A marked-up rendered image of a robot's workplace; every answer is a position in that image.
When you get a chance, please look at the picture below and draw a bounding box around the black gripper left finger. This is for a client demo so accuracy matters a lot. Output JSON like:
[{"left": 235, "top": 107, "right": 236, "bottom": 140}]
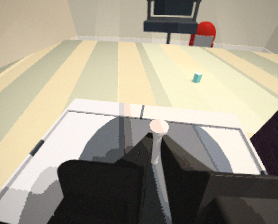
[{"left": 57, "top": 133, "right": 153, "bottom": 224}]

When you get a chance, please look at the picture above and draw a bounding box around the small teal block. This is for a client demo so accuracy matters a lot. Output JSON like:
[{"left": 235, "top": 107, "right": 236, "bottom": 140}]
[{"left": 192, "top": 72, "right": 203, "bottom": 83}]

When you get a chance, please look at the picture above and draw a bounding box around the grey round disc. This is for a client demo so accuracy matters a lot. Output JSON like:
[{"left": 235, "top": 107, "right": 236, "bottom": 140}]
[{"left": 78, "top": 116, "right": 233, "bottom": 224}]

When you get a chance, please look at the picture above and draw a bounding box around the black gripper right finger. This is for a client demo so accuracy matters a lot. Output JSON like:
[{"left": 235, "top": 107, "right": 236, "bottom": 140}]
[{"left": 160, "top": 134, "right": 278, "bottom": 224}]

